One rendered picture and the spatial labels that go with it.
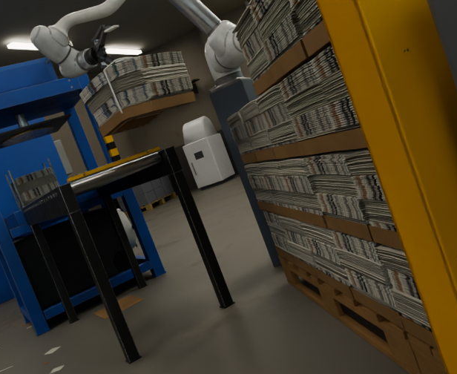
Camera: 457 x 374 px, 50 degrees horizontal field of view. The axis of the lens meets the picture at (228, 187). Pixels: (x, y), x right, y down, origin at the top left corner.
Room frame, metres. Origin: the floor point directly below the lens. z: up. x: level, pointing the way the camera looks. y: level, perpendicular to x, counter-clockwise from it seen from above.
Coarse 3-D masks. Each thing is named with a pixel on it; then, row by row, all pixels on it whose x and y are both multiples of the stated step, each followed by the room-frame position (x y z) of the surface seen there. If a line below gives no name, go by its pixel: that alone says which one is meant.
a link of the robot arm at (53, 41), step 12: (108, 0) 2.44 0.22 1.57; (120, 0) 2.46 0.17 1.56; (84, 12) 2.36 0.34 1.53; (96, 12) 2.39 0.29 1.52; (108, 12) 2.43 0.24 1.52; (60, 24) 2.29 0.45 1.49; (72, 24) 2.33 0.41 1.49; (36, 36) 2.21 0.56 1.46; (48, 36) 2.23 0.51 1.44; (60, 36) 2.26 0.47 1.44; (36, 48) 2.26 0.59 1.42; (48, 48) 2.24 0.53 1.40; (60, 48) 2.27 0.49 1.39; (60, 60) 2.29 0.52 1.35
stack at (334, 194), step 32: (288, 96) 1.39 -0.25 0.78; (320, 96) 1.16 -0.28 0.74; (256, 128) 1.86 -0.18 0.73; (288, 128) 1.47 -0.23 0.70; (320, 128) 1.22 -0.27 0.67; (288, 160) 1.56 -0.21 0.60; (320, 160) 1.28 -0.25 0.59; (256, 192) 2.23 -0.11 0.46; (288, 192) 1.72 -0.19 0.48; (320, 192) 1.40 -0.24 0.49; (352, 192) 1.17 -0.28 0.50; (288, 224) 1.87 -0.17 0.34; (320, 256) 1.62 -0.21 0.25; (352, 256) 1.30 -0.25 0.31; (320, 288) 1.74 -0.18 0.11; (352, 288) 1.41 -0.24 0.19; (384, 288) 1.17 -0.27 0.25; (352, 320) 1.57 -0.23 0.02; (384, 320) 1.28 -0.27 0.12; (384, 352) 1.32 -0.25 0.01
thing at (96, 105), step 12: (96, 84) 2.12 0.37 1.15; (84, 96) 2.18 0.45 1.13; (96, 96) 2.14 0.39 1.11; (108, 96) 2.10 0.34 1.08; (96, 108) 2.16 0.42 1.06; (108, 108) 2.12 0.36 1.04; (96, 120) 2.18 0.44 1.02; (132, 120) 2.14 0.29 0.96; (144, 120) 2.26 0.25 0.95; (120, 132) 2.26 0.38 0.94
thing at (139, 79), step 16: (128, 64) 2.00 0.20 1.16; (144, 64) 1.98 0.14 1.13; (160, 64) 2.06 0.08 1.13; (176, 64) 2.13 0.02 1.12; (128, 80) 2.01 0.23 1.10; (144, 80) 1.96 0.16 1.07; (160, 80) 2.03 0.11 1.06; (176, 80) 2.12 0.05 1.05; (128, 96) 2.04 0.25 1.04; (144, 96) 1.99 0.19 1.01; (160, 96) 2.03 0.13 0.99
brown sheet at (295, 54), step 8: (296, 48) 1.18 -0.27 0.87; (304, 48) 1.14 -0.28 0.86; (288, 56) 1.25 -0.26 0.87; (296, 56) 1.20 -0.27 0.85; (304, 56) 1.15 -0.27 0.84; (280, 64) 1.32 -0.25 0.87; (288, 64) 1.27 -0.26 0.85; (296, 64) 1.21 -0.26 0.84; (272, 72) 1.42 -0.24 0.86; (280, 72) 1.35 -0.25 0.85
